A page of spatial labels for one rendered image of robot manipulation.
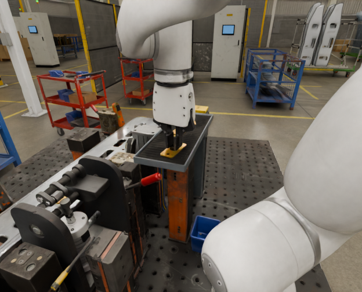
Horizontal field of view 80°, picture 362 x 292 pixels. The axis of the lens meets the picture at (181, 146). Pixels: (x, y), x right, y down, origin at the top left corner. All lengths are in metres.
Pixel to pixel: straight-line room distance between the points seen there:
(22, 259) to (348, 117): 0.47
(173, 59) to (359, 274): 1.89
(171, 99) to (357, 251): 1.95
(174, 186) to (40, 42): 10.62
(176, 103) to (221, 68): 6.61
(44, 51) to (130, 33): 10.73
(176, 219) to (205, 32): 7.30
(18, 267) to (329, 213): 0.44
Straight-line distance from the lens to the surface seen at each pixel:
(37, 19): 11.04
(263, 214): 0.37
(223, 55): 7.06
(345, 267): 2.06
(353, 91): 0.22
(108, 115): 1.21
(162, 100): 0.52
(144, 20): 0.38
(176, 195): 0.77
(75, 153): 1.08
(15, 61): 4.85
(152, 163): 0.54
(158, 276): 0.87
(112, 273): 0.49
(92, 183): 0.51
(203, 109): 0.90
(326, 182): 0.23
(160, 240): 0.95
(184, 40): 0.48
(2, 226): 0.76
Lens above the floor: 1.45
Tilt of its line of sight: 28 degrees down
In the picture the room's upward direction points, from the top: straight up
